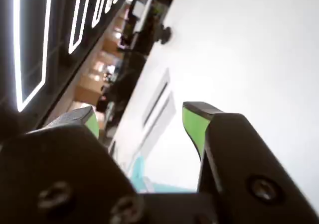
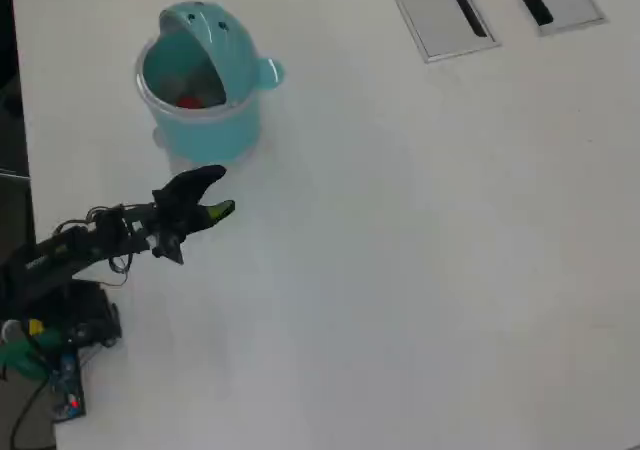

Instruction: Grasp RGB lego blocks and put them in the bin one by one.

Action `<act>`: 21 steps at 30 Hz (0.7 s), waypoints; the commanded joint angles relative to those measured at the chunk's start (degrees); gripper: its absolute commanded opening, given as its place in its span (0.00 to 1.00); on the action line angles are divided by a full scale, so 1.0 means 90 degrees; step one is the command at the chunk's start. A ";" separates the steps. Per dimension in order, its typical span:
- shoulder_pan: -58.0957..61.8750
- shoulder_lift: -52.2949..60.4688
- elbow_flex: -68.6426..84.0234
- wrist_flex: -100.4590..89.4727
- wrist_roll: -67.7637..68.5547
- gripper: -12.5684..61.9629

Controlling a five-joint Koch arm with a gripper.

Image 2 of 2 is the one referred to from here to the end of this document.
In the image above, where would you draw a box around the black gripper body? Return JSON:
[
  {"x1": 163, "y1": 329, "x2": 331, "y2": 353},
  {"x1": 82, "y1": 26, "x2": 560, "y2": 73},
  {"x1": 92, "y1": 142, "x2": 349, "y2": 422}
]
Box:
[{"x1": 151, "y1": 178, "x2": 210, "y2": 237}]

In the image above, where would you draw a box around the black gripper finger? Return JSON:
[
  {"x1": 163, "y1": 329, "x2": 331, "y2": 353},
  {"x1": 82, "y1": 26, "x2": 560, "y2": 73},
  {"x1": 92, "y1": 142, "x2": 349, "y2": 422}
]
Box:
[{"x1": 171, "y1": 164, "x2": 228, "y2": 203}]

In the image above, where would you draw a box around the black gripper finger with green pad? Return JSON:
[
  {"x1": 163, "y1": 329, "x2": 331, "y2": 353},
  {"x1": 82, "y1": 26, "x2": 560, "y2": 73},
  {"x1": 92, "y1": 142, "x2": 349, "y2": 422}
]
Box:
[{"x1": 201, "y1": 199, "x2": 237, "y2": 232}]

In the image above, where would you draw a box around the teal whale shaped bin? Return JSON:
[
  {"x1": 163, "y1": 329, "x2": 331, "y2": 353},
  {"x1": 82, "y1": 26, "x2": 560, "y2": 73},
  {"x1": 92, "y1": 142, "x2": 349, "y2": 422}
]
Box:
[{"x1": 133, "y1": 0, "x2": 287, "y2": 167}]

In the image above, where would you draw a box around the blue circuit board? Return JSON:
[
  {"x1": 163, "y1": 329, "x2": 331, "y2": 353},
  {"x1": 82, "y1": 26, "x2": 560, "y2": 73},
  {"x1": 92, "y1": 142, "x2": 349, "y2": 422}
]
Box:
[{"x1": 48, "y1": 352, "x2": 87, "y2": 424}]

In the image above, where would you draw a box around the green table clamp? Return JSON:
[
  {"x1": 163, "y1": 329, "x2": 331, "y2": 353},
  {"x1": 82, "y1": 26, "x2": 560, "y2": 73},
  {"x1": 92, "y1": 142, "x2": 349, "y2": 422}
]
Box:
[{"x1": 0, "y1": 332, "x2": 66, "y2": 380}]

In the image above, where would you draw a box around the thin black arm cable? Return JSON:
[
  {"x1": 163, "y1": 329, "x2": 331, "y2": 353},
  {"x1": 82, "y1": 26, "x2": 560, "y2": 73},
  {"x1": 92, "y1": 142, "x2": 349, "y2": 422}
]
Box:
[{"x1": 54, "y1": 204, "x2": 134, "y2": 287}]

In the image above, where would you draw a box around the white cable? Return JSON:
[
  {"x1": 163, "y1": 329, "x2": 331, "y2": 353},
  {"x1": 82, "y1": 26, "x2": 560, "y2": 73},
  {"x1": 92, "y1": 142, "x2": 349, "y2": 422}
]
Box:
[{"x1": 0, "y1": 318, "x2": 26, "y2": 344}]

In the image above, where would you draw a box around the black power cable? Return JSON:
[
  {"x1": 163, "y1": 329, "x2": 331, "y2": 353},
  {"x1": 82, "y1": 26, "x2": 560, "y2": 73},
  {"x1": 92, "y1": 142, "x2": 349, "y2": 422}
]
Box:
[{"x1": 12, "y1": 379, "x2": 51, "y2": 450}]

